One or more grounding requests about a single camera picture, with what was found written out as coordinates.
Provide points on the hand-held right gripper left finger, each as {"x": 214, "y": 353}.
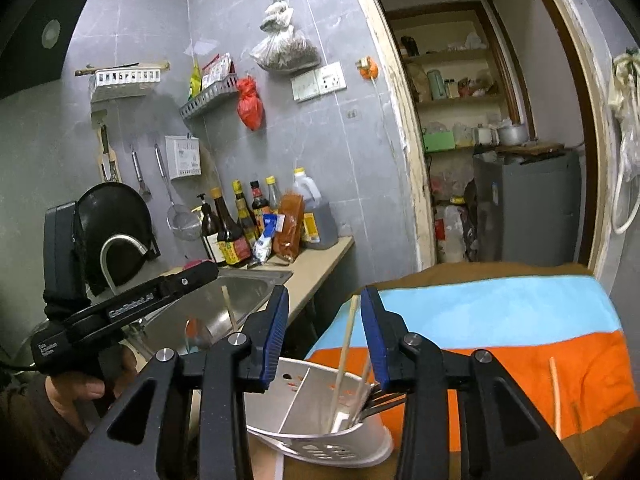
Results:
{"x": 276, "y": 335}

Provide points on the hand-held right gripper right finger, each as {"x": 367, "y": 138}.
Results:
{"x": 376, "y": 340}

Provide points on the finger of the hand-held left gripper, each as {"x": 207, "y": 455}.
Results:
{"x": 192, "y": 275}

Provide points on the pale wooden chopstick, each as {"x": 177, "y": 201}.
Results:
{"x": 348, "y": 335}
{"x": 229, "y": 310}
{"x": 554, "y": 390}

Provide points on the metal fork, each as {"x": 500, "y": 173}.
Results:
{"x": 380, "y": 400}

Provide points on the white plastic utensil holder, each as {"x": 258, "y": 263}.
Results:
{"x": 310, "y": 410}

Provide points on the person's left forearm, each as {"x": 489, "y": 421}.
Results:
{"x": 35, "y": 435}

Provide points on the person's left hand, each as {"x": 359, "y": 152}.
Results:
{"x": 75, "y": 387}

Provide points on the steel faucet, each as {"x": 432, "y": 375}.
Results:
{"x": 112, "y": 247}

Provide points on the large dark soy sauce bottle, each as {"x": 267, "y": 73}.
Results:
{"x": 232, "y": 245}

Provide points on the steel sink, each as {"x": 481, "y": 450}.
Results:
{"x": 240, "y": 295}

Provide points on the black wok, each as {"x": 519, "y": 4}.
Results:
{"x": 117, "y": 210}

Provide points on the slim yellow-capped sauce bottle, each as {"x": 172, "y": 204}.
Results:
{"x": 245, "y": 215}

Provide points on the blue white packet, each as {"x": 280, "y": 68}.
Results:
{"x": 265, "y": 240}

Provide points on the beige countertop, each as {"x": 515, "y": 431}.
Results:
{"x": 320, "y": 260}

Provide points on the dark red-capped sauce bottle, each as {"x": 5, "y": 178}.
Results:
{"x": 259, "y": 202}

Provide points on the metal spatula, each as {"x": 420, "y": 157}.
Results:
{"x": 141, "y": 180}

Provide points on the orange snack packet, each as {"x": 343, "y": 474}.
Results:
{"x": 290, "y": 225}

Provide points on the hanging kitchen knife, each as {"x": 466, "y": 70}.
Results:
{"x": 106, "y": 155}

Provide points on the clear yellow-capped bottle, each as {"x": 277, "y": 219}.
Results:
{"x": 273, "y": 195}

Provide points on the large dark oil jug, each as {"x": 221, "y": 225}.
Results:
{"x": 317, "y": 220}

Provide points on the blue orange brown striped cloth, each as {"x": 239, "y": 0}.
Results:
{"x": 500, "y": 320}

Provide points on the red plastic bag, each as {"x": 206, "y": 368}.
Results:
{"x": 250, "y": 105}

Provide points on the grey cabinet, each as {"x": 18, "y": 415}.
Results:
{"x": 530, "y": 210}

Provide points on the green box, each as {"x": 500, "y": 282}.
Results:
{"x": 438, "y": 141}

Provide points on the black range hood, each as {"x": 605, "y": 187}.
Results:
{"x": 30, "y": 25}

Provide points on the aluminium pot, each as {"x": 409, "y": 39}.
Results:
{"x": 512, "y": 135}

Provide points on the hanging bag of dried goods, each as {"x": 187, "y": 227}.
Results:
{"x": 285, "y": 45}

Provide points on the wooden shelf unit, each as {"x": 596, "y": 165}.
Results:
{"x": 450, "y": 54}

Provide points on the clear plastic bag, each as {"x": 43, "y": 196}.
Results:
{"x": 631, "y": 145}

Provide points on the hanging pale rubber gloves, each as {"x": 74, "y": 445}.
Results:
{"x": 627, "y": 75}

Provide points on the white wall box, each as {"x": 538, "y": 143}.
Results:
{"x": 182, "y": 157}

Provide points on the grey wall shelf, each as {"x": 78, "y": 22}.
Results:
{"x": 205, "y": 100}

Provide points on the white plastic wall rack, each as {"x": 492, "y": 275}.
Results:
{"x": 125, "y": 82}

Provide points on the white wall socket panel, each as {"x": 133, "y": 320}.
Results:
{"x": 317, "y": 82}

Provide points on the wooden door frame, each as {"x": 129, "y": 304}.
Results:
{"x": 400, "y": 110}

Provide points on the orange wall hook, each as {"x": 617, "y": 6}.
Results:
{"x": 366, "y": 67}

